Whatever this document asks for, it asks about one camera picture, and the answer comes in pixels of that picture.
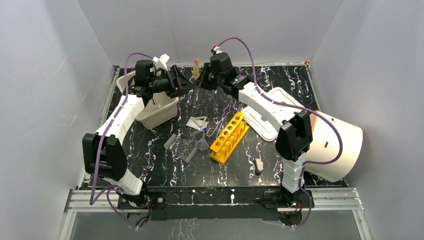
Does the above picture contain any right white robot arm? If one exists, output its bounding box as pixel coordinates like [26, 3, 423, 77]
[195, 52, 313, 207]

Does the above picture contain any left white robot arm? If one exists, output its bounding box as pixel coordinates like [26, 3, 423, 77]
[82, 57, 196, 208]

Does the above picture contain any beige plastic bin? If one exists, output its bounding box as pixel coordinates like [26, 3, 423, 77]
[110, 76, 180, 132]

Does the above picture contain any clear plastic funnel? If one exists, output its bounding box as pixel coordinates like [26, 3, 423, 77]
[195, 131, 210, 151]

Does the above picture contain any clear well plate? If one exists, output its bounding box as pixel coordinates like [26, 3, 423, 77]
[163, 134, 198, 163]

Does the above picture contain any yellow test tube rack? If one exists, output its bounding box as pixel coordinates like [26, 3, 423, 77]
[209, 111, 250, 165]

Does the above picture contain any white bin lid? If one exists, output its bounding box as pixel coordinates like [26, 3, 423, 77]
[241, 87, 303, 142]

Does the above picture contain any small beige stopper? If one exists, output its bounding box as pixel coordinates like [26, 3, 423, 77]
[254, 158, 264, 175]

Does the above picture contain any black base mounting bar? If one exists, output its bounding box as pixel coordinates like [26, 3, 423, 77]
[146, 186, 289, 221]

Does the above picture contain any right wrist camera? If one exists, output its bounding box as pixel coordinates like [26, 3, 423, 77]
[211, 44, 222, 55]

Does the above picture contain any aluminium frame rail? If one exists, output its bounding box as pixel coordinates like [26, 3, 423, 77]
[59, 187, 372, 240]

